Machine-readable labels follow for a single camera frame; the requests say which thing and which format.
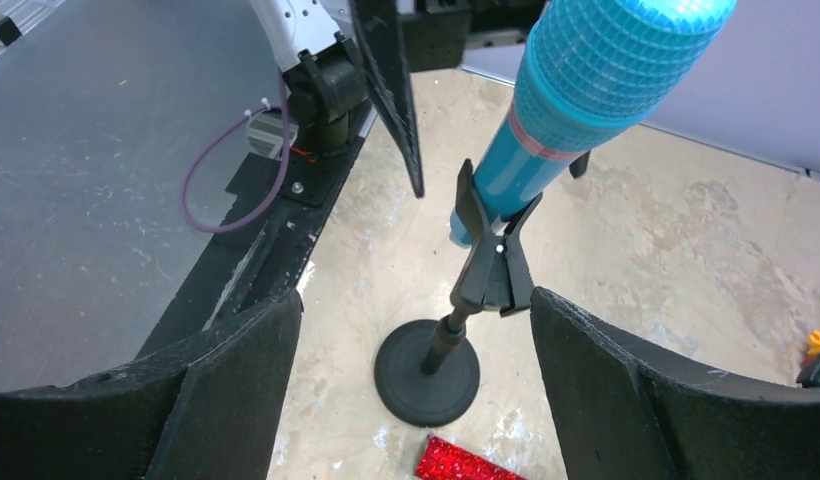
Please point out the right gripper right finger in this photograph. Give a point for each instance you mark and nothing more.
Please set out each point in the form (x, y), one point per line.
(627, 408)

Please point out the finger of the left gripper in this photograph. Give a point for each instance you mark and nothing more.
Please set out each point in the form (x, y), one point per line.
(387, 75)
(578, 167)

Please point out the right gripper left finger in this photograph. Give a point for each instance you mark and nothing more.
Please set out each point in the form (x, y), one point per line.
(206, 407)

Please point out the blue toy microphone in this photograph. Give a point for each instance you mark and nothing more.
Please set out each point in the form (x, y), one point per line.
(590, 70)

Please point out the red glitter microphone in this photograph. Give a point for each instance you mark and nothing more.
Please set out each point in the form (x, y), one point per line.
(443, 460)

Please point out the clip microphone stand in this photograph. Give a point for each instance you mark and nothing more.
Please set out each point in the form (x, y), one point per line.
(426, 372)

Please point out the tripod shock mount stand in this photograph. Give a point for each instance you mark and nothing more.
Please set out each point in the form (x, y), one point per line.
(809, 376)

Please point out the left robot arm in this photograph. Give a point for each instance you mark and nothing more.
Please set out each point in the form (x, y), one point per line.
(335, 55)

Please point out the red yellow toy block car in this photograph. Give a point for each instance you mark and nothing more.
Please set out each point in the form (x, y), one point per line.
(813, 350)

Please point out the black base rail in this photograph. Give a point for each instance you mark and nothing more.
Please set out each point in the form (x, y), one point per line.
(237, 270)

